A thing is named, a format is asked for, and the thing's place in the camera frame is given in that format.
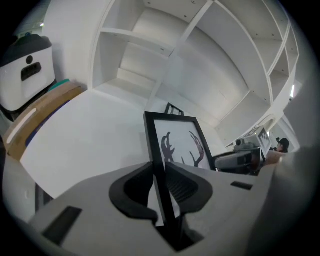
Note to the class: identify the small black branch picture frame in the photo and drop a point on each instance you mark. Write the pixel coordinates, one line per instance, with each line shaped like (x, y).
(171, 108)

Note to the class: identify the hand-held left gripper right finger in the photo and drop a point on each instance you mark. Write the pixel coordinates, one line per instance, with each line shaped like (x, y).
(225, 200)

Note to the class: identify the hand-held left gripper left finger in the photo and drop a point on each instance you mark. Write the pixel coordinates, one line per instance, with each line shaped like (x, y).
(87, 200)

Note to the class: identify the white desk with drawers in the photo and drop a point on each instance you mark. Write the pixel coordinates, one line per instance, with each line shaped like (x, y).
(87, 130)

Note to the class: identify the white and black mobile robot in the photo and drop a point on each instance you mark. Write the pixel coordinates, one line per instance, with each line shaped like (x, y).
(30, 87)

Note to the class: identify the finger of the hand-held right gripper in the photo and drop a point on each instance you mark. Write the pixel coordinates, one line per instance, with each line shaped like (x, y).
(232, 161)

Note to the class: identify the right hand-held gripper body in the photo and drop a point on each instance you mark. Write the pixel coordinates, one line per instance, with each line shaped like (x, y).
(250, 143)

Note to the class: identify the deer picture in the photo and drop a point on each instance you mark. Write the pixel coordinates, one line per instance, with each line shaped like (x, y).
(180, 135)

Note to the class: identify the brown cardboard box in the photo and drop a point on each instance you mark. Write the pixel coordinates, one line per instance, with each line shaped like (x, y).
(50, 105)

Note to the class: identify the green round object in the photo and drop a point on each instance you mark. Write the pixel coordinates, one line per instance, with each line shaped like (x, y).
(60, 84)

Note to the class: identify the person's right forearm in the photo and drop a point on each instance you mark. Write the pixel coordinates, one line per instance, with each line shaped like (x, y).
(275, 157)

